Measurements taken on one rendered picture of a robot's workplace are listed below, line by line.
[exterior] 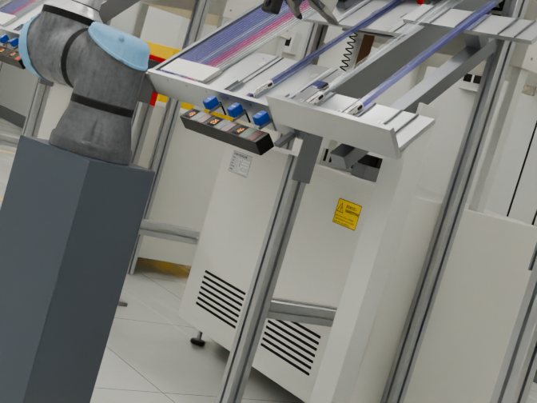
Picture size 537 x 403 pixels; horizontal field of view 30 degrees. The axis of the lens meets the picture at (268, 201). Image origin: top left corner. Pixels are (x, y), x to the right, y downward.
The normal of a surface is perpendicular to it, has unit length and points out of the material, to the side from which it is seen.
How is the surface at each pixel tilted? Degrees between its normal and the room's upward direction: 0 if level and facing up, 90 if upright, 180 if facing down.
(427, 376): 90
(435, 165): 90
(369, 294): 90
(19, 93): 90
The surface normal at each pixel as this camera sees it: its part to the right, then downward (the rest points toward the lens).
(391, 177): -0.70, -0.15
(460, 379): 0.55, 0.24
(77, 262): 0.80, 0.29
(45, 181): -0.53, -0.08
